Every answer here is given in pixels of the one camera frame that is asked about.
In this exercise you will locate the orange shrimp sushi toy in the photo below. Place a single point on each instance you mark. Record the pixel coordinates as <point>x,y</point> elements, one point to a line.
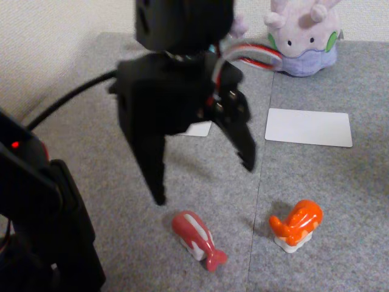
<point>299,222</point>

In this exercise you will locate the red tuna sushi toy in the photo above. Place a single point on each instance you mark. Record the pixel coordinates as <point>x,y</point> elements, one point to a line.
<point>194,234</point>

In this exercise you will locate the blue Wooper plush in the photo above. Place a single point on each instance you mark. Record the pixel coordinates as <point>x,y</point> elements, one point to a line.
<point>240,25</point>

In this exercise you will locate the purple Goomy plush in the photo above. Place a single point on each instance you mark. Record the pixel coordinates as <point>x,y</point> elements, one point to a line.
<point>304,33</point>

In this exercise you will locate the white rectangular card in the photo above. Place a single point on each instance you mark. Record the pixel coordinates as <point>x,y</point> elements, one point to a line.
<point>308,127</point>
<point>199,129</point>

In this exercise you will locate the grey carpet tile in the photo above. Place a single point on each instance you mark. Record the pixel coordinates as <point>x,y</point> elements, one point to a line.
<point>328,182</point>
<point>197,188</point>

